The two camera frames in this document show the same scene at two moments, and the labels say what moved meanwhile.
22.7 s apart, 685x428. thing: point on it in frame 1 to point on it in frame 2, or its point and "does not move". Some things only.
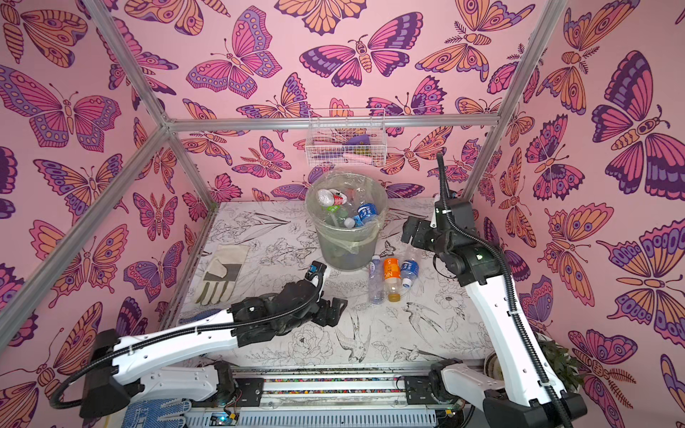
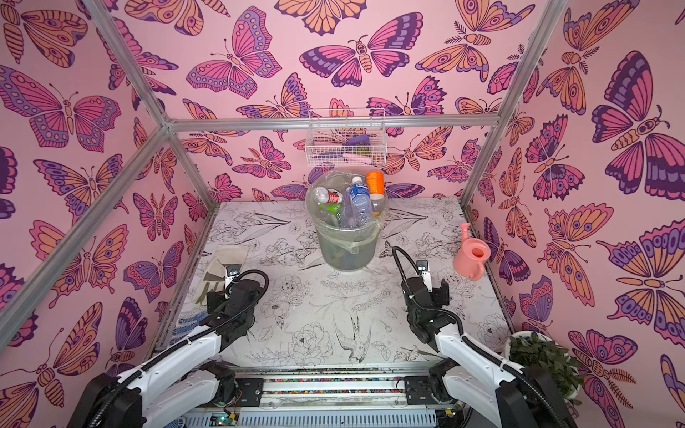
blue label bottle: x=409 y=269 to x=359 y=208
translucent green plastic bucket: x=346 y=248 does not move
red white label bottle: x=331 y=197 does not move
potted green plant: x=565 y=363 does not move
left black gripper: x=334 y=315 to x=217 y=303
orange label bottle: x=392 y=278 to x=375 y=189
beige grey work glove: x=221 y=274 does not move
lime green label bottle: x=336 y=214 does not move
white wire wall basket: x=346 y=138 does not move
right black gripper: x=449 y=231 to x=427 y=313
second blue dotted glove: x=199 y=316 does not move
